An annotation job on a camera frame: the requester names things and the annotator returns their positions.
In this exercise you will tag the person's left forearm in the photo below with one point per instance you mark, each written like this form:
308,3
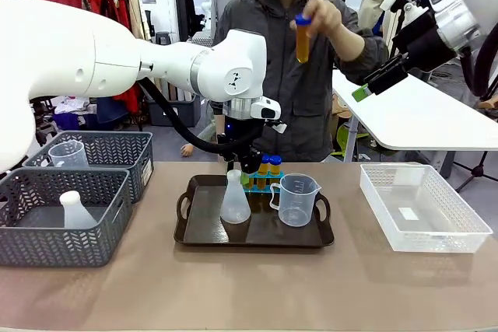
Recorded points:
362,56

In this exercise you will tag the person's right hand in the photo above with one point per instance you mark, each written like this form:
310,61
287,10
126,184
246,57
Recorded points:
187,150

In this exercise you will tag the dark brown serving tray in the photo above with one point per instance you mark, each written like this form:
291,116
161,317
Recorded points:
272,236

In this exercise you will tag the white perforated plastic basket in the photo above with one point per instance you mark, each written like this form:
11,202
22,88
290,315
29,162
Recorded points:
428,242

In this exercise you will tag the person in grey jacket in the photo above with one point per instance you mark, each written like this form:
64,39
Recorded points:
295,106

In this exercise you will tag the clear plastic measuring cup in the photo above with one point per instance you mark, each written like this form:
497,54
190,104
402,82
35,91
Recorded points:
70,155
295,207

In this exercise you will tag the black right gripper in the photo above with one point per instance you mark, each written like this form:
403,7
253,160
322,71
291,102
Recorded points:
422,42

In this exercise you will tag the grey woven plastic basket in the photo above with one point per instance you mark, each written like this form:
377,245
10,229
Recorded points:
58,246
116,149

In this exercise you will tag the grey storage bin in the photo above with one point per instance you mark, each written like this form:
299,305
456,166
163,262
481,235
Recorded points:
175,114

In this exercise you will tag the amber tube with blue cap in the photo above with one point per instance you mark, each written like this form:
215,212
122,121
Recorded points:
275,168
302,44
264,168

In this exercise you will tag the white folding table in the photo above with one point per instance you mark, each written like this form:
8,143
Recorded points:
408,122

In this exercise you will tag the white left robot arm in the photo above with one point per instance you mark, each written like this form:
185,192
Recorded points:
58,56

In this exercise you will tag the blue test tube rack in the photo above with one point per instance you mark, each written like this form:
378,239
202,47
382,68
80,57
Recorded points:
258,189

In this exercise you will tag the translucent white conical flask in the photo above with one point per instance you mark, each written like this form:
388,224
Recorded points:
78,215
235,207

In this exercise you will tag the person's left hand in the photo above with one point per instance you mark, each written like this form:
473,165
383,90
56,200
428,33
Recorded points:
323,21

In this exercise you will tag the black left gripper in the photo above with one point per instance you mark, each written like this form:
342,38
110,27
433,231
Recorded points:
250,161

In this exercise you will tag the white paper label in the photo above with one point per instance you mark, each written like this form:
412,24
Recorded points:
407,214

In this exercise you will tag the green chair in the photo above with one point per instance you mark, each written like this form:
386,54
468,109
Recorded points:
344,139

